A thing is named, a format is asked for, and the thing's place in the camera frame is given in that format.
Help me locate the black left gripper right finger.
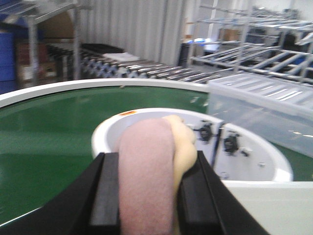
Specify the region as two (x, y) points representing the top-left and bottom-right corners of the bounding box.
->
(178, 151), (268, 235)

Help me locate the metal flow rack shelving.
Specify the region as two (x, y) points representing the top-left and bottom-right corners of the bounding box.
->
(189, 0), (313, 85)

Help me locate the white Totelife plastic crate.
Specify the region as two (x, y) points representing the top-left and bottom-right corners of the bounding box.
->
(223, 180), (313, 235)

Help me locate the white inner conveyor ring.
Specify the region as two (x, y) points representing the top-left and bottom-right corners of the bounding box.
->
(91, 107), (293, 182)

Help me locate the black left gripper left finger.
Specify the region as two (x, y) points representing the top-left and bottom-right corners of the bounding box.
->
(0, 153), (120, 235)

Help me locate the white outer conveyor rim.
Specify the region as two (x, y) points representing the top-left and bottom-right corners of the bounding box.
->
(0, 78), (211, 109)

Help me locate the clear plastic storage bin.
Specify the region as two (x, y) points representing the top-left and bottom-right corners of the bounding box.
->
(207, 73), (313, 157)

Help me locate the pink round plush toy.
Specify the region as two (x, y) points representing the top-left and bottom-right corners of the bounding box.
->
(118, 118), (175, 235)

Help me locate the steel roller conveyor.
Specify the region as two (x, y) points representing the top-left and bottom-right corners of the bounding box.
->
(46, 44), (235, 85)

